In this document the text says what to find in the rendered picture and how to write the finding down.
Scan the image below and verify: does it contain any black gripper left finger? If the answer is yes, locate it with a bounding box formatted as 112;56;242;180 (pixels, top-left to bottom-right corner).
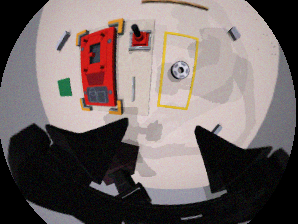
45;119;129;185

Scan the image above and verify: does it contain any green flat rectangle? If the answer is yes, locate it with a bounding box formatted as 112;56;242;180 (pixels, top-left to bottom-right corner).
57;77;72;97

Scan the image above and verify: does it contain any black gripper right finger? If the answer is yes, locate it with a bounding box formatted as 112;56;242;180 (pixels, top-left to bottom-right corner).
194;125;274;193

